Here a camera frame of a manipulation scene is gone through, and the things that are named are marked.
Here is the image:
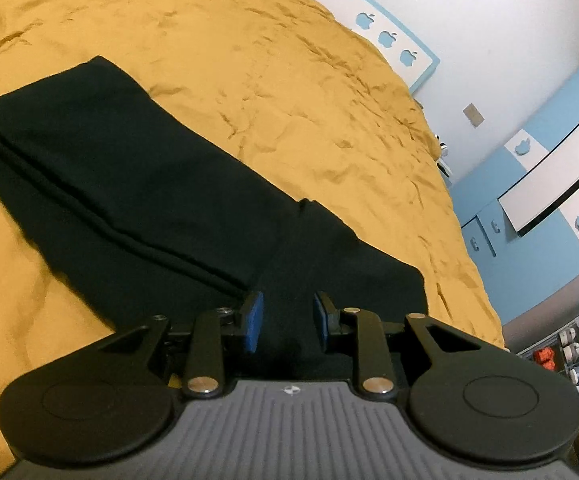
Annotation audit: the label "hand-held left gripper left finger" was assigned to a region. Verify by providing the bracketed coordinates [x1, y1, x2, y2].
[97, 291, 265, 397]

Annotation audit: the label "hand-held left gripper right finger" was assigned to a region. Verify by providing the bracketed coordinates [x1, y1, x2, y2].
[311, 290, 489, 397]

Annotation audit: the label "black pants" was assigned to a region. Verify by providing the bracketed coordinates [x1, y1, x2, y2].
[0, 55, 428, 380]

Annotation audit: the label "black and white small item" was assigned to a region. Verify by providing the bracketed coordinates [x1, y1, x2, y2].
[431, 133, 451, 161]

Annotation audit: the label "blue and white wardrobe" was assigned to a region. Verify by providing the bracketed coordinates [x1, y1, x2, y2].
[459, 65, 579, 327]

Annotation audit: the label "yellow bedspread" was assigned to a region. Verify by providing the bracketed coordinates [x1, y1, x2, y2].
[0, 0, 511, 463]

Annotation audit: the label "storage rack with shoes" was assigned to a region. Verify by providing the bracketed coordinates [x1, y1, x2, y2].
[518, 300, 579, 403]

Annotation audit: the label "white panel with black edge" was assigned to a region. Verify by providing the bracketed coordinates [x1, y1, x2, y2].
[498, 105, 579, 237]

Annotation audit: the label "white headboard with blue cutouts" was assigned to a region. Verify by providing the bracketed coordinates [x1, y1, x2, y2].
[280, 0, 441, 94]

